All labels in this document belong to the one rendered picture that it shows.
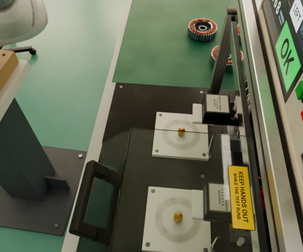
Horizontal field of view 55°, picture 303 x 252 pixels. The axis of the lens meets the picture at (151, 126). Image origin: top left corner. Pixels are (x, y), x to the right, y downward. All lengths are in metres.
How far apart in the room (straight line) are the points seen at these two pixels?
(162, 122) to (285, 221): 0.53
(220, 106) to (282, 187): 0.36
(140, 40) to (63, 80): 1.10
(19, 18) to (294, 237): 0.81
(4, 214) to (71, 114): 0.70
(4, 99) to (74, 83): 1.11
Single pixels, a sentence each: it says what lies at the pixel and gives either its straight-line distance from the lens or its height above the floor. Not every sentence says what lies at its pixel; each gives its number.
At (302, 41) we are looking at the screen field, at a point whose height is 1.21.
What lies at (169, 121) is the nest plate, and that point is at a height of 0.78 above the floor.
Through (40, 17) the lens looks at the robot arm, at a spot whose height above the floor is 0.96.
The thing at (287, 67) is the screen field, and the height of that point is 1.16.
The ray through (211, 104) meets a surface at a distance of 0.72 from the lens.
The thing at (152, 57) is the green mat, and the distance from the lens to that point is 1.09.
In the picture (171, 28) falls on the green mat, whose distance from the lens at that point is 1.24.
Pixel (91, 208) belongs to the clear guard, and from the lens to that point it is 0.47.
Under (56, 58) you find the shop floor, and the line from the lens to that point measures 2.36.
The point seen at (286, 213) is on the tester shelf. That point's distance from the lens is 0.39.
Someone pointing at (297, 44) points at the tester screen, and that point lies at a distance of 0.46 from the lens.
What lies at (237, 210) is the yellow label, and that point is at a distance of 0.43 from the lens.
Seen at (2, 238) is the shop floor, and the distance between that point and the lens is 1.67.
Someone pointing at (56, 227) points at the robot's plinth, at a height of 0.02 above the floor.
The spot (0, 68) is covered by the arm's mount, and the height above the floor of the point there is 0.80.
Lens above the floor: 1.45
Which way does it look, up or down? 53 degrees down
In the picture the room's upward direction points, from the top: straight up
